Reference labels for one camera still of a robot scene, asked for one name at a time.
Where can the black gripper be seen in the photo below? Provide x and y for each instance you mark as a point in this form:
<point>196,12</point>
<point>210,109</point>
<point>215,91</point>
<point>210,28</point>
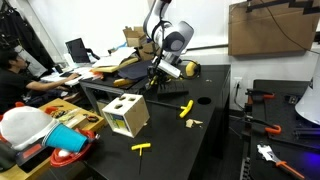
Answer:
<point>162,77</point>

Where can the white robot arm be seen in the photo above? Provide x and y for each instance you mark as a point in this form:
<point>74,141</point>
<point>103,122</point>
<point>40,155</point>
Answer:
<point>171,40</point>

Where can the black hex key stand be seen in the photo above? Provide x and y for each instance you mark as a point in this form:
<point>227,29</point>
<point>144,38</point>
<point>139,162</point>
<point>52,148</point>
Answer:
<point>172,89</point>

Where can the blue plastic bin lid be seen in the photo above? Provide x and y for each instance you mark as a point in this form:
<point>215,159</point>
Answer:
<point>135,71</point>

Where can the yellow black tape dispenser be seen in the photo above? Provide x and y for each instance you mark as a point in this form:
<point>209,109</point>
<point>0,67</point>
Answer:
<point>193,68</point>

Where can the large lying yellow hex key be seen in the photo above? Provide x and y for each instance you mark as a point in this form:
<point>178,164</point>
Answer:
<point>185,109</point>

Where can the cardboard box stack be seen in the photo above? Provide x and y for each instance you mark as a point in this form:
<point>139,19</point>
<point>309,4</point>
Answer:
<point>136,37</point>

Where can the white paper sheets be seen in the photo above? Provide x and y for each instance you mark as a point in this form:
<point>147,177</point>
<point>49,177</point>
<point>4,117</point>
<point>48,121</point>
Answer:
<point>115,58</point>

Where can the wooden cube with holes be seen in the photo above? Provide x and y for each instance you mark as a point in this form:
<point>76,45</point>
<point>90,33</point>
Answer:
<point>127,114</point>

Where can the small lying yellow hex key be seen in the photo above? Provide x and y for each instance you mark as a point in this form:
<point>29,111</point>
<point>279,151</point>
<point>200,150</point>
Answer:
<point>140,148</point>

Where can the blue plastic cup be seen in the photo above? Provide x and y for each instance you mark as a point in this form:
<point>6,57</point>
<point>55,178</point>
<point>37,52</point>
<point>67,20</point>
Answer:
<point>61,136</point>

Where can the orange black clamp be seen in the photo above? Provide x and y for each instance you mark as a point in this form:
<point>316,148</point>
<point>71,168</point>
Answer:
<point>269,128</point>

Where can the large cardboard sheet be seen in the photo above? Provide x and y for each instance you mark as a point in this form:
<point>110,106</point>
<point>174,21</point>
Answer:
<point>255,29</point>

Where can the red plate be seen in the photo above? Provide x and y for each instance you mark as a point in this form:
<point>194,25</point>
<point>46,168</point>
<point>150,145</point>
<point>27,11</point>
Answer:
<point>62,157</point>

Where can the person in black shirt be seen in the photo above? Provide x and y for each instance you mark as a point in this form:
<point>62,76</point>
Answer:
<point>14,85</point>

